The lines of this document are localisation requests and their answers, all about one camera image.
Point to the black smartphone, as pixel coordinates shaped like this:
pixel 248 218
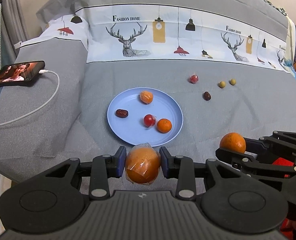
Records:
pixel 18 73

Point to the blue round plate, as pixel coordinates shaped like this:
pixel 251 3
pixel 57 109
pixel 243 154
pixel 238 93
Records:
pixel 130 130

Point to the grey curtain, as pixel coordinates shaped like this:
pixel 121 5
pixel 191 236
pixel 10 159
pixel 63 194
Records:
pixel 13 10

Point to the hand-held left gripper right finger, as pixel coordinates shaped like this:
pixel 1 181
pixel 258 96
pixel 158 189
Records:
pixel 164 162

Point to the bare mandarin orange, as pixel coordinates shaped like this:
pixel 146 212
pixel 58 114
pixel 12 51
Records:
pixel 233 142
pixel 164 125

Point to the plastic-wrapped small red tomato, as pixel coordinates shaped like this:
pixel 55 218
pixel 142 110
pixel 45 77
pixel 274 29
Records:
pixel 194 79
pixel 149 120

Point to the grey printed pillow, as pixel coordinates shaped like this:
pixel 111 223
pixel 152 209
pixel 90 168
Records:
pixel 38 135

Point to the plastic-wrapped mandarin orange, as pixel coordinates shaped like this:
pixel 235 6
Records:
pixel 143 163
pixel 146 97

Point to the dark red date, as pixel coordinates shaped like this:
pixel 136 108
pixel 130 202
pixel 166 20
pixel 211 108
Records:
pixel 122 113
pixel 207 95

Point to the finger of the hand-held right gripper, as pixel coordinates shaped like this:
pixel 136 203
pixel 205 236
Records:
pixel 237 161
pixel 282 141

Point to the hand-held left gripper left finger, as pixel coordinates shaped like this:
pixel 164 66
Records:
pixel 120 162

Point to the small yellow longan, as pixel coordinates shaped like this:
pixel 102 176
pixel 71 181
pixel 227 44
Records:
pixel 222 84
pixel 233 81

